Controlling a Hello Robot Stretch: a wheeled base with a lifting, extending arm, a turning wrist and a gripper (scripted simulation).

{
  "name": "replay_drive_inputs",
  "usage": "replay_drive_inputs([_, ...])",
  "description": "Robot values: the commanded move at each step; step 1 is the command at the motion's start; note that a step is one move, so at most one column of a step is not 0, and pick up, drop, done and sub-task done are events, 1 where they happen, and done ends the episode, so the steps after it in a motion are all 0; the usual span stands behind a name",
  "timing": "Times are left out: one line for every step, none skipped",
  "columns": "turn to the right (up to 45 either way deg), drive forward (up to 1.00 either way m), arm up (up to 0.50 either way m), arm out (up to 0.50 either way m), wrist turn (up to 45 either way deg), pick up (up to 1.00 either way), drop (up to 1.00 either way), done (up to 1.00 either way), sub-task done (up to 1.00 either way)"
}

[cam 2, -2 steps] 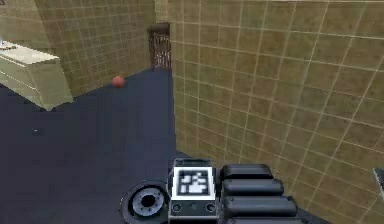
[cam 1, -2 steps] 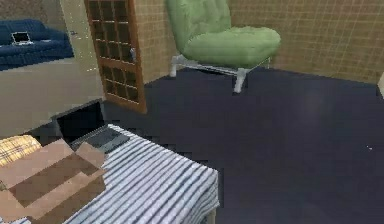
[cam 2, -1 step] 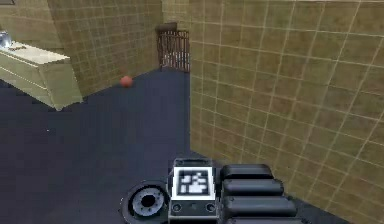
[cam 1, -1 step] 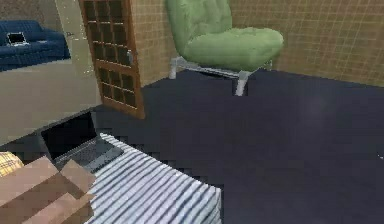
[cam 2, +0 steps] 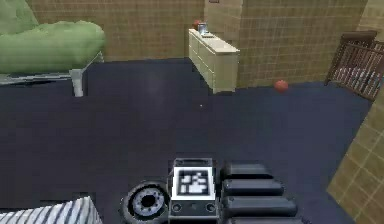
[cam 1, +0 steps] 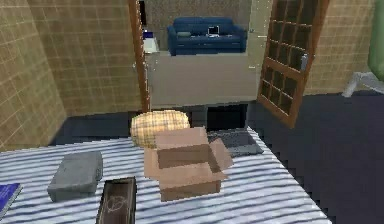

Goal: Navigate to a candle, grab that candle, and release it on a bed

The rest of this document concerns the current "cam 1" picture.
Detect yellow plaid pillow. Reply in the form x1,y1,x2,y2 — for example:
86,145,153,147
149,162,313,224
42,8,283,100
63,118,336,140
130,109,191,149

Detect grey laptop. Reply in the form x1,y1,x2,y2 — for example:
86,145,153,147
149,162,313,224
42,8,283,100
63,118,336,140
206,103,265,158

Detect white laptop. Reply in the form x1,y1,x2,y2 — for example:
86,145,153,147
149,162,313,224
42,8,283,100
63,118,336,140
206,25,221,38

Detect blue sofa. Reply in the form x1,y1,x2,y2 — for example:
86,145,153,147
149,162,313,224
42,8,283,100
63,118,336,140
166,16,248,57

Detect dark brown rectangular case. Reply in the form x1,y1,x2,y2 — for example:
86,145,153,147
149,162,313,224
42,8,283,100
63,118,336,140
95,176,138,224

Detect brown panelled room door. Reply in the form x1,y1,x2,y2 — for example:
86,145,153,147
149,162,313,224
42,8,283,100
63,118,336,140
256,0,331,130

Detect grey rectangular box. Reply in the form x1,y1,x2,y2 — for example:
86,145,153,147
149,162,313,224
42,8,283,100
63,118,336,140
46,150,104,203

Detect blue white striped bed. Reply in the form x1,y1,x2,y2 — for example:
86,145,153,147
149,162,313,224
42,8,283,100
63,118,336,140
0,125,334,224

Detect blue book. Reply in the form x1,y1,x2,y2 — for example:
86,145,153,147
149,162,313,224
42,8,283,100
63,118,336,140
0,182,24,220

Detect brown cardboard box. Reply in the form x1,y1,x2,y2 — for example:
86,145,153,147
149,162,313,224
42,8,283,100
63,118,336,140
143,126,234,203

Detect white side table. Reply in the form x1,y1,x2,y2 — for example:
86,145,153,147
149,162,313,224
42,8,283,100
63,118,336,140
143,31,160,54

